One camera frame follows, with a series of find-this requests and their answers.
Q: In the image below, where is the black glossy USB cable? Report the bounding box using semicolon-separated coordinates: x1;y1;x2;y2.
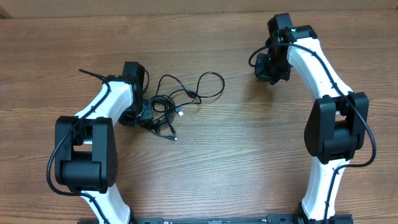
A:
146;73;203;135

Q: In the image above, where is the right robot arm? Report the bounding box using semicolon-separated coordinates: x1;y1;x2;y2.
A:
250;13;376;223

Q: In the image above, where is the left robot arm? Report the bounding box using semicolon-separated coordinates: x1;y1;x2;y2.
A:
46;62;153;223

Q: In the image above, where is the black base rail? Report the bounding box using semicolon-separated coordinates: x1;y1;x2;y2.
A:
77;213;354;224

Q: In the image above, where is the black braided USB-C cable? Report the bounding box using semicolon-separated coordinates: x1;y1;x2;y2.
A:
149;71;226;142

